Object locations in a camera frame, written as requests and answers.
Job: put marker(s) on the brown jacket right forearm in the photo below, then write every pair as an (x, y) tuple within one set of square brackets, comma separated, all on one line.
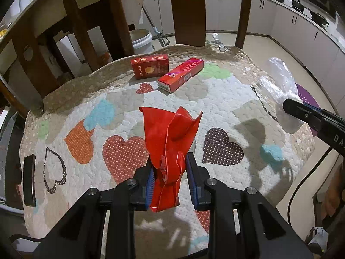
[(333, 197)]

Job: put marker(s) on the long red carton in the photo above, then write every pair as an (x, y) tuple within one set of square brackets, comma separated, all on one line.
[(172, 80)]

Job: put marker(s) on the mop with blue clamp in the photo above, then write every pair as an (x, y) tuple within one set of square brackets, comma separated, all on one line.
[(163, 41)]

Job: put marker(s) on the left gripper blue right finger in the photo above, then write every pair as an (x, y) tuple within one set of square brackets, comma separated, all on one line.
[(243, 224)]

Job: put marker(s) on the red box with gold emblem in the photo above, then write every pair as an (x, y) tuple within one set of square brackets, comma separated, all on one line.
[(150, 66)]

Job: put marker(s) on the clear plastic bag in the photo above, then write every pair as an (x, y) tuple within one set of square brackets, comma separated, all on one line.
[(280, 85)]

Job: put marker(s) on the grey kitchen base cabinets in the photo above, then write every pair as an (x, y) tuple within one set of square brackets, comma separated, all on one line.
[(311, 45)]

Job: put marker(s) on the red foil bag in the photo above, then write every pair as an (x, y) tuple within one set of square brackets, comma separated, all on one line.
[(169, 150)]

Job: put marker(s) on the purple perforated basket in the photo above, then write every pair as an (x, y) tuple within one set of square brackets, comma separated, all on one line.
[(306, 97)]

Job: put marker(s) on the white plastic bucket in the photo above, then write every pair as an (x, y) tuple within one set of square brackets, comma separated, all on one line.
[(142, 41)]

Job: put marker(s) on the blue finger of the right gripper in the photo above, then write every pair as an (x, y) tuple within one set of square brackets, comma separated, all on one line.
[(306, 105), (297, 110)]

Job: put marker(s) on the quilted heart pattern table cover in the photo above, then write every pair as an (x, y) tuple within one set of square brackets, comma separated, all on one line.
[(96, 130)]

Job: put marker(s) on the dark wooden chair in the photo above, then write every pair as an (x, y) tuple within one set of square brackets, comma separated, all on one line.
[(190, 22)]

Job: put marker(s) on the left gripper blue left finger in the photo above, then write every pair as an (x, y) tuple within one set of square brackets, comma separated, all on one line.
[(101, 214)]

